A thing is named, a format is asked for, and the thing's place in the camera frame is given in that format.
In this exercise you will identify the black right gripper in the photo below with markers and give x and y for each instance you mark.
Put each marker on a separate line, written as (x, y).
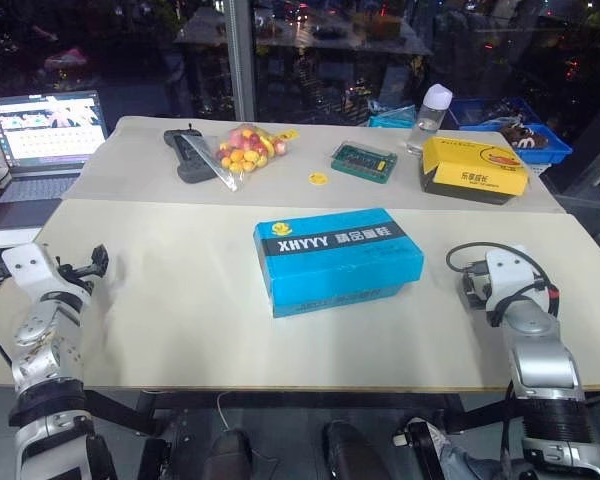
(472, 286)

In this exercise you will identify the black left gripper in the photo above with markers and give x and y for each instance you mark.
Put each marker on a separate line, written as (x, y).
(76, 276)

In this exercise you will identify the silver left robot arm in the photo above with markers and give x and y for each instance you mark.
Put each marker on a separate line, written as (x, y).
(45, 350)

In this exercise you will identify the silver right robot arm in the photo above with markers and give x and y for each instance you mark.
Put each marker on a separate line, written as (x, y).
(545, 370)

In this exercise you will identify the yellow and black box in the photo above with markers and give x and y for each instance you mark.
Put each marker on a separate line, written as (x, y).
(472, 167)

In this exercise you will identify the blue shoe box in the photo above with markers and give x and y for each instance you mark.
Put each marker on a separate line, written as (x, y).
(330, 260)

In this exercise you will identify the black handheld controller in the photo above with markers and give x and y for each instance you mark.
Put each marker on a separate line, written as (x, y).
(187, 155)

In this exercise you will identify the open grey laptop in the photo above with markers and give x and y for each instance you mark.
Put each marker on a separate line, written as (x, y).
(45, 130)

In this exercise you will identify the brown and white toy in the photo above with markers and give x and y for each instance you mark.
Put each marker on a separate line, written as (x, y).
(527, 136)

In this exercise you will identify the blue plastic bin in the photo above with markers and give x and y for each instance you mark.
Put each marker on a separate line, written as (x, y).
(555, 145)

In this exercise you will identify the green plastic parts box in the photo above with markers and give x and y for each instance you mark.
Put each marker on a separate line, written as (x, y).
(364, 162)

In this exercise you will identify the clear bottle with white cap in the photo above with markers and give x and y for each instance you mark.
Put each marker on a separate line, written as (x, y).
(427, 125)

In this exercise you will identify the clear bag of toy fruit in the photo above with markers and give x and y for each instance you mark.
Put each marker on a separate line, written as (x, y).
(245, 150)

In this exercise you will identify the teal plastic packet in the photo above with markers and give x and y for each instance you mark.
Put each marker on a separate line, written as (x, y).
(392, 116)

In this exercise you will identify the yellow round token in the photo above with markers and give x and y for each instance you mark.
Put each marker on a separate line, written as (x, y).
(318, 178)

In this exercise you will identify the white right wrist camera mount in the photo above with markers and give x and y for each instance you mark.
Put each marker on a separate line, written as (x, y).
(511, 280)

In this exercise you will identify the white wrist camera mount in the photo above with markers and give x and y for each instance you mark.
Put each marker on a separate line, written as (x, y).
(511, 280)
(27, 267)

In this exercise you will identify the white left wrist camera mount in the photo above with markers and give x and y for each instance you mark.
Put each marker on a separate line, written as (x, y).
(27, 267)

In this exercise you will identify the black table frame strut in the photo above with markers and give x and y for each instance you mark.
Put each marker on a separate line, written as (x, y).
(120, 410)
(480, 412)

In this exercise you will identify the grey window post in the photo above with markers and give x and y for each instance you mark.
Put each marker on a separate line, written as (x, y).
(241, 55)

